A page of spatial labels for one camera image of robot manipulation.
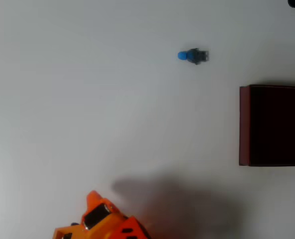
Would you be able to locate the orange gripper with motor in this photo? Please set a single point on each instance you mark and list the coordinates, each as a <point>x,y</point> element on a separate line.
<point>96,213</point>

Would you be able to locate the small blue toy figure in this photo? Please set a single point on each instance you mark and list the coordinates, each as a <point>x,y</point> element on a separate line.
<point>193,56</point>

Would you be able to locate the dark red box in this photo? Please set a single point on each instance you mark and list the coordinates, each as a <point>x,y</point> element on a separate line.
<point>274,125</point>

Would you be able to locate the orange camera mount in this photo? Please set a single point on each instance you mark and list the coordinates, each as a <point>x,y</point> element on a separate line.
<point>62,232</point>

